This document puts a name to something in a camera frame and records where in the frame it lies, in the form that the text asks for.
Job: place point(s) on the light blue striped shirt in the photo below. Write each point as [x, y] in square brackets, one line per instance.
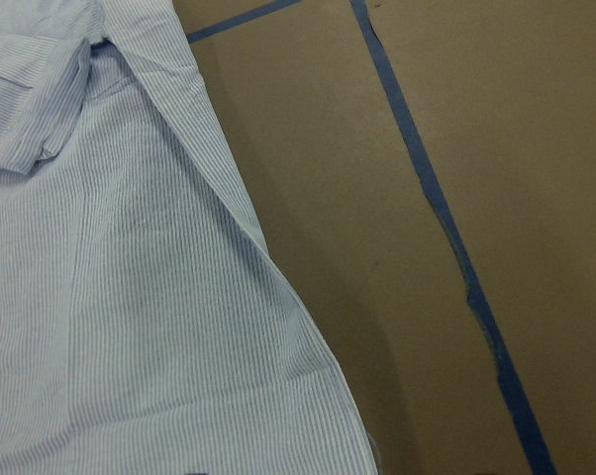
[144, 326]

